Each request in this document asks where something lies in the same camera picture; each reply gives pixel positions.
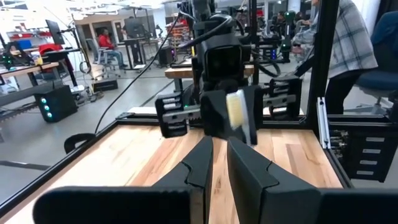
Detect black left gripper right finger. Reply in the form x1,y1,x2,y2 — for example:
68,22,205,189
226,136,398,224

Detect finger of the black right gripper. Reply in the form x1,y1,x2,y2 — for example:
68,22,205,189
200,88,233,140
241,85,264,146

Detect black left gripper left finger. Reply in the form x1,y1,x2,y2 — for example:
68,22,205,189
32,135,214,224

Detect orange and white toothbrush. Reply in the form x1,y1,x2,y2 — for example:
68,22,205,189
226,89,259,147

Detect wooden workshop table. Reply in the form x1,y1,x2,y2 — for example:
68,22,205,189
164,63,256,93

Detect black flat floor box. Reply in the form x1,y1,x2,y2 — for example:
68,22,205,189
92,78,119,93

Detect black chair back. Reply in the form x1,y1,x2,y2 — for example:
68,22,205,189
63,133,96,155

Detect black drawer unit silver labels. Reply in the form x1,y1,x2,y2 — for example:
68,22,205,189
328,123,398,184

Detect grey office chair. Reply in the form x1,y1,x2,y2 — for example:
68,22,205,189
85,37,124,79

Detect person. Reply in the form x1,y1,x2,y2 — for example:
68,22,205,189
309,0,379,115
97,27,129,70

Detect black box teal lights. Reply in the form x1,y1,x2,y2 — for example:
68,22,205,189
33,85,79,123

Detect blue office chair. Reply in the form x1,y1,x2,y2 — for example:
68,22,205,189
343,11,398,116

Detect black computer monitor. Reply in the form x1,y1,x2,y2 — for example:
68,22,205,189
45,19,67,46

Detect wooden desk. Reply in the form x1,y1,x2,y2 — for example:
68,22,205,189
0,61,60,94

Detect long black cable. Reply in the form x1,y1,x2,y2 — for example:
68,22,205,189
94,12,182,135

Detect black diagonal frame strut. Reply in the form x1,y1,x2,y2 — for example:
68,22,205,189
293,55,315,78

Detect aluminium extrusion post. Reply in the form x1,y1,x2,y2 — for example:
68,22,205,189
316,97,331,151

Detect black upright frame post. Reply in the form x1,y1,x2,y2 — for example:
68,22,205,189
305,0,340,127

